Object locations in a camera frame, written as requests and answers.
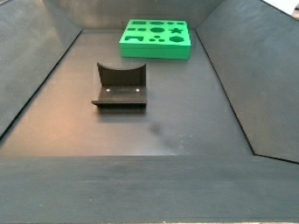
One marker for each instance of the black curved fixture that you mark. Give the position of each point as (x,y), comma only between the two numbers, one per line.
(122,86)

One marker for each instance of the green shape sorting block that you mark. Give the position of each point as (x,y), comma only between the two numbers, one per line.
(160,39)

